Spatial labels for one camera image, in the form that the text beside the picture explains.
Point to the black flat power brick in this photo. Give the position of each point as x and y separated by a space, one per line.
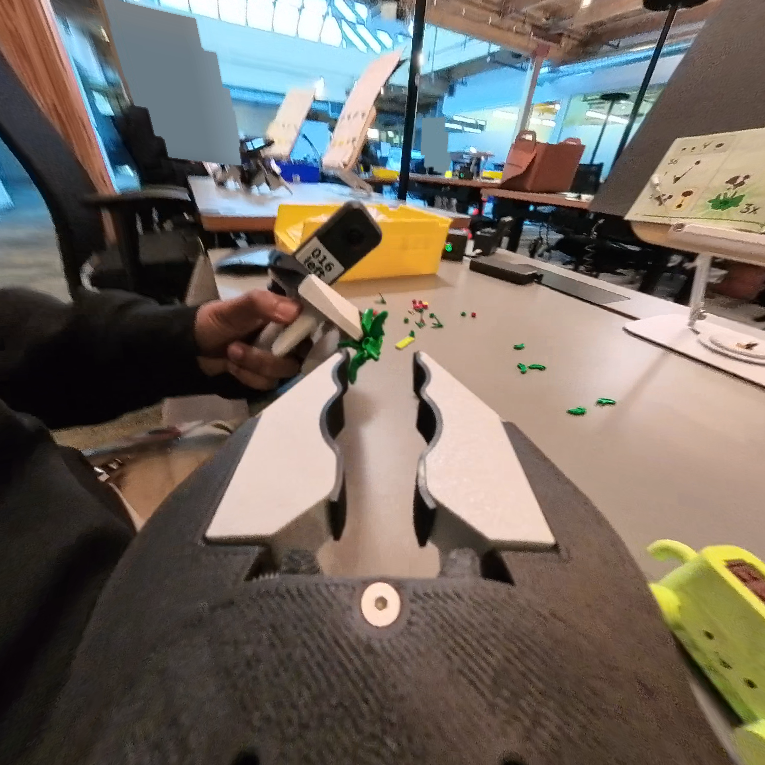
505 269

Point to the cream printed card sheet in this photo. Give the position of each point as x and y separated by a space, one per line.
290 122
358 113

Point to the brown carrier box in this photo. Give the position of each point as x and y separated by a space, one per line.
541 161

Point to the wooden office desk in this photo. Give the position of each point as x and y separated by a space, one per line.
538 197

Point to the green brick wheel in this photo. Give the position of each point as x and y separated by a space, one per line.
370 345

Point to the person's left hand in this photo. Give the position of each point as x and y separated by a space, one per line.
233 328

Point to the yellow storage bin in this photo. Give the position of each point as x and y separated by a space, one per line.
406 245

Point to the black floor lamp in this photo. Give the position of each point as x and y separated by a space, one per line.
615 97

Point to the white book stand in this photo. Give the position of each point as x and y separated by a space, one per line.
663 332

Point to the person's black jacket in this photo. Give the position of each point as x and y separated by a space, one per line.
48 538

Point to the black charger device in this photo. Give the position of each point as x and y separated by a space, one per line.
490 236

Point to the black metal pole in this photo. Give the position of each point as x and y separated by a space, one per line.
412 89

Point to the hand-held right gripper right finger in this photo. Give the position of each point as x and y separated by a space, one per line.
484 478

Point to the wooden pillar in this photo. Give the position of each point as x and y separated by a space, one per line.
42 71

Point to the lime green brick planter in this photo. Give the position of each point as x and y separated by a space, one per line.
717 621

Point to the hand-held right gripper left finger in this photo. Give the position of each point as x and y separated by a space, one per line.
281 478

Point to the person's left forearm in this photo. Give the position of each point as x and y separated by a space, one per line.
89 352

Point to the dark upright panel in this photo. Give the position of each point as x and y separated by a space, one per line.
705 77

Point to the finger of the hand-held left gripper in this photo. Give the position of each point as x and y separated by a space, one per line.
296 334
328 305

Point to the person's beige trousers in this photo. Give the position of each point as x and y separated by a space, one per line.
155 478

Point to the cluster of green leaf pieces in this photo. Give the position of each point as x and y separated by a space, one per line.
577 411

